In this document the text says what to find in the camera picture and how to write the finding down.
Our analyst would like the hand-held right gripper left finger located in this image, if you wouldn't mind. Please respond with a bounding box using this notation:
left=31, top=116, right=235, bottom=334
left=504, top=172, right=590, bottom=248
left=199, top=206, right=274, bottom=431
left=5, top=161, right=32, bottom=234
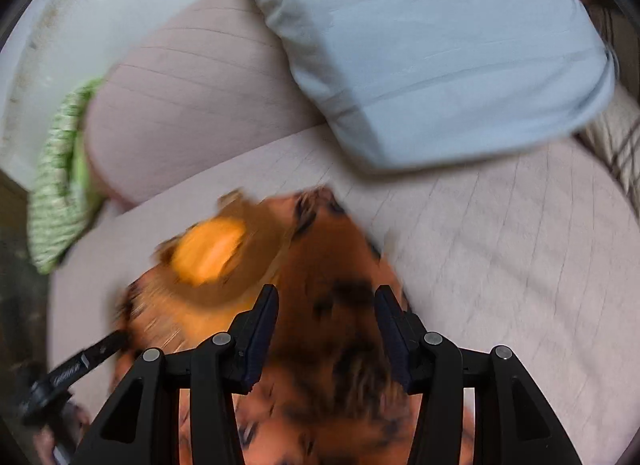
left=70, top=284, right=280, bottom=465

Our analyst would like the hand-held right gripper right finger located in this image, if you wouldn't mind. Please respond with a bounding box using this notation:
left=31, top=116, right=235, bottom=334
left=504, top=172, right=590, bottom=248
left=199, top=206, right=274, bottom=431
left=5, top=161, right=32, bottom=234
left=375, top=285, right=583, bottom=465

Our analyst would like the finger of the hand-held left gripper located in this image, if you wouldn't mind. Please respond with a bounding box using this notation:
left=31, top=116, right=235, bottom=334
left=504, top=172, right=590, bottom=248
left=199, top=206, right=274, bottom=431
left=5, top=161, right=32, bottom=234
left=45, top=329, right=132, bottom=388

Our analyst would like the orange floral shirt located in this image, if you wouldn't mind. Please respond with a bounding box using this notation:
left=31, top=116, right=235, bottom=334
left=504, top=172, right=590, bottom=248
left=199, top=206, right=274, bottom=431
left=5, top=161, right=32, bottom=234
left=112, top=185, right=476, bottom=465

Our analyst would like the person's left hand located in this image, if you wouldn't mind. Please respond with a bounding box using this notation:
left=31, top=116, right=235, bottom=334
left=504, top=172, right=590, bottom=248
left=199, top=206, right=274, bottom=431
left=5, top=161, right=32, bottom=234
left=35, top=422, right=68, bottom=465

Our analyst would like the pink quilted mattress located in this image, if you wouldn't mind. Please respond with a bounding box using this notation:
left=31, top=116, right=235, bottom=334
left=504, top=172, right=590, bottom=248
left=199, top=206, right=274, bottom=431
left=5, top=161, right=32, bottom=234
left=47, top=122, right=640, bottom=465

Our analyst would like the green checked pillow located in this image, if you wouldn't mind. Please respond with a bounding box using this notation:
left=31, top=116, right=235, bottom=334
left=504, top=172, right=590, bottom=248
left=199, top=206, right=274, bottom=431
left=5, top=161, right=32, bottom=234
left=27, top=76, right=108, bottom=275

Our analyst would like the pink bolster cushion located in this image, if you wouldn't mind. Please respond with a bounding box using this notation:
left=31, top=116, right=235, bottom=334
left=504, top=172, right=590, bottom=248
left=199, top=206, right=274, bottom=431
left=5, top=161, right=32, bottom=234
left=82, top=0, right=331, bottom=206

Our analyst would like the light blue pillow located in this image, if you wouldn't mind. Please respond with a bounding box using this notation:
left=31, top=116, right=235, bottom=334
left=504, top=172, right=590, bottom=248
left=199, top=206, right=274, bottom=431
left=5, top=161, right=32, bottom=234
left=210, top=0, right=618, bottom=173

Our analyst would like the striped floral pillow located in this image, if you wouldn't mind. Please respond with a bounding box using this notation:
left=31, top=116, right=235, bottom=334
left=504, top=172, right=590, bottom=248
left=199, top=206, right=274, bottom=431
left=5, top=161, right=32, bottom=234
left=575, top=5, right=640, bottom=196

